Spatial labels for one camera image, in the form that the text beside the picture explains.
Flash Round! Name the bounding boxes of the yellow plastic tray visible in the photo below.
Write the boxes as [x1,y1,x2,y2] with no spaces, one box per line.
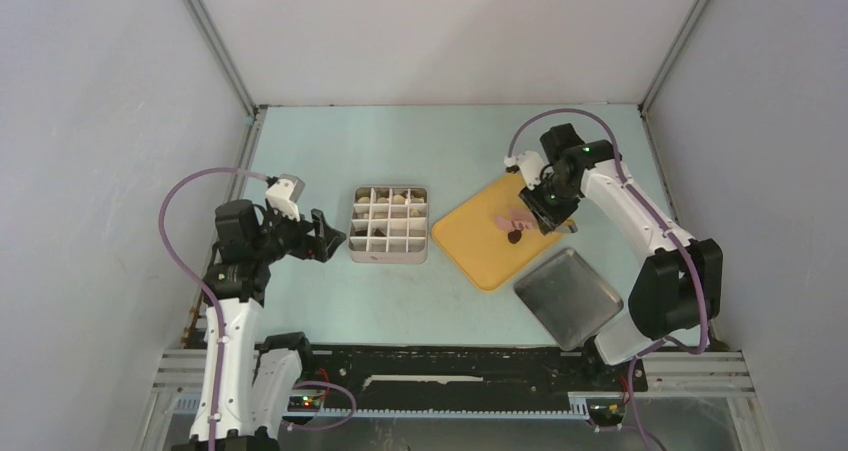
[431,174,567,292]

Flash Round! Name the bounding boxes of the pink handled metal tongs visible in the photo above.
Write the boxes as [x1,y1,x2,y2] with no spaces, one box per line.
[494,207,538,233]

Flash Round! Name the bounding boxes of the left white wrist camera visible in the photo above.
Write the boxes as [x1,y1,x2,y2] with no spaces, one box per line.
[265,174,306,221]

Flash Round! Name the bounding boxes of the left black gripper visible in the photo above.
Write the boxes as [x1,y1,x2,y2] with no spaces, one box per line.
[252,201,344,264]

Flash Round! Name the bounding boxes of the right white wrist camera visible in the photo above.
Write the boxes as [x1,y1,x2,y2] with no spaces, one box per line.
[504,151,548,190]

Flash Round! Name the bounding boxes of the white compartment chocolate box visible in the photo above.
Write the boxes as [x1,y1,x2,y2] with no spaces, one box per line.
[348,186,430,265]

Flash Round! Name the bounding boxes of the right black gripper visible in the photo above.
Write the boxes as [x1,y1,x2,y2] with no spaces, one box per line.
[519,172,580,235]

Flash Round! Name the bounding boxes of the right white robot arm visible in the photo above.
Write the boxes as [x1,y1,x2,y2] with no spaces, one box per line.
[504,124,723,389]

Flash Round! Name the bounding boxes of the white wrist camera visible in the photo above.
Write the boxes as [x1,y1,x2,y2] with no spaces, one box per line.
[504,151,548,190]
[265,174,306,221]

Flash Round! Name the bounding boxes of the silver metal box lid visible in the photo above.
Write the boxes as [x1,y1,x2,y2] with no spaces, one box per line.
[513,248,624,351]

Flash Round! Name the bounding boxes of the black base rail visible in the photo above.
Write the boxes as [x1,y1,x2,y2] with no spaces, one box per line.
[255,332,648,417]

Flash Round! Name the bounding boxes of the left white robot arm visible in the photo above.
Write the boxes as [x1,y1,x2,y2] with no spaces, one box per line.
[181,199,346,450]

